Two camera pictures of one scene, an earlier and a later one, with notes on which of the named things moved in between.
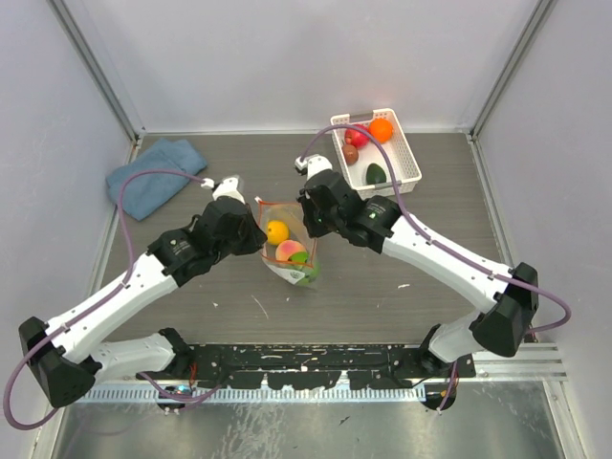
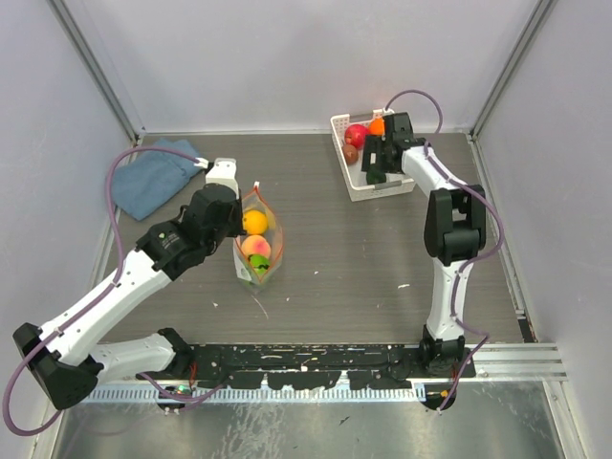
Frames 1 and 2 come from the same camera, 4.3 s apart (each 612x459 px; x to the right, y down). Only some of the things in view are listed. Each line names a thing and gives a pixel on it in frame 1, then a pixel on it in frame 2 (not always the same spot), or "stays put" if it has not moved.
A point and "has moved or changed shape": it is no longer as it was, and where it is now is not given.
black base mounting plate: (316, 365) stays put
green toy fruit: (303, 262) → (260, 263)
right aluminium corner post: (540, 10) stays put
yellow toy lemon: (277, 230) has moved or changed shape
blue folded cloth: (143, 193) stays put
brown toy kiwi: (350, 154) stays put
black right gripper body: (317, 224) → (395, 171)
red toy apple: (356, 138) stays put
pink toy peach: (286, 248) has moved or changed shape
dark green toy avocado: (375, 174) stays put
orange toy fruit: (381, 129) stays put
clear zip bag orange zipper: (291, 251) has moved or changed shape
